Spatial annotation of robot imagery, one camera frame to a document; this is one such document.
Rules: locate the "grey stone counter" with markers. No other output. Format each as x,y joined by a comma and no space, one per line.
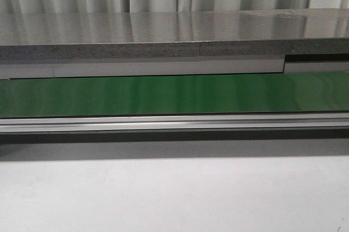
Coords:
187,43

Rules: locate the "green conveyor belt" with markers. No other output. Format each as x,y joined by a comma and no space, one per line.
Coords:
187,94

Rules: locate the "aluminium conveyor frame rail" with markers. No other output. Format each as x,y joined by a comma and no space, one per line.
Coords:
247,126

